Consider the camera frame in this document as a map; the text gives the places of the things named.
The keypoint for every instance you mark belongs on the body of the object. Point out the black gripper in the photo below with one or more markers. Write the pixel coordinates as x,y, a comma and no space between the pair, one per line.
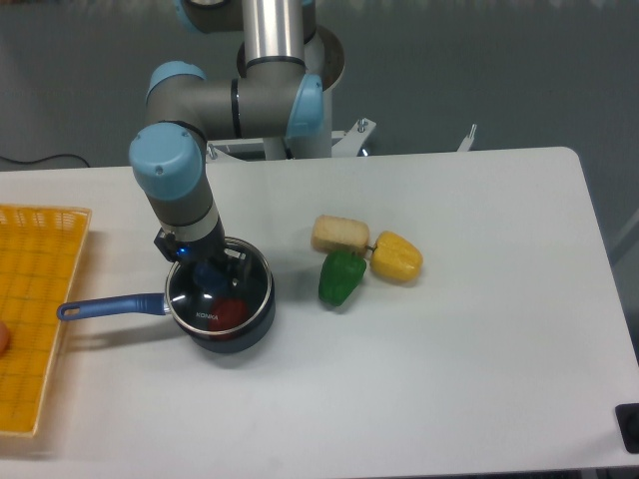
211,248

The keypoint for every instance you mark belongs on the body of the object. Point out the glass lid blue knob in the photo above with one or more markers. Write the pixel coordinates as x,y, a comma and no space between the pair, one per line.
191,290

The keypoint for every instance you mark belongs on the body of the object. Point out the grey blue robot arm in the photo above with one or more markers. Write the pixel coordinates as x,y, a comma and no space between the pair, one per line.
277,97

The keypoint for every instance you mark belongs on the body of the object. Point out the red bell pepper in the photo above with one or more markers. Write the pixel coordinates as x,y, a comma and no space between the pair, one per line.
227,313

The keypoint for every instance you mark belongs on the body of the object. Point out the beige bread loaf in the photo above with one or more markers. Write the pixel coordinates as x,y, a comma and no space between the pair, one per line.
336,233

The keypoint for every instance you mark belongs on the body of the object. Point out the green bell pepper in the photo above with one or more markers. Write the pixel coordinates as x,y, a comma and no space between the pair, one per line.
341,273

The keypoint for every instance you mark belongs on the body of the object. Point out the yellow bell pepper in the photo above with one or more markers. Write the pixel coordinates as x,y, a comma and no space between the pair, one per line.
395,258

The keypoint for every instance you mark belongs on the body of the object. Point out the yellow plastic basket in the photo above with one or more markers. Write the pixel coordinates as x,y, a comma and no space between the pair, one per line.
40,252

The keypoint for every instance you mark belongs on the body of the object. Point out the orange object in basket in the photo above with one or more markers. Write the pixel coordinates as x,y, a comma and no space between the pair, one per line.
4,337

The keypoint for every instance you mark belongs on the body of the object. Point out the black table corner device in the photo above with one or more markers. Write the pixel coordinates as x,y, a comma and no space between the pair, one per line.
628,421

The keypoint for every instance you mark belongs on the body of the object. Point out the dark pot blue handle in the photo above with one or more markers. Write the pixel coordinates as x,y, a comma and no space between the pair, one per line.
152,304

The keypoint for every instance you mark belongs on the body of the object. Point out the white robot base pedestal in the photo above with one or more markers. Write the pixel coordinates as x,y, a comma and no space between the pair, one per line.
325,53

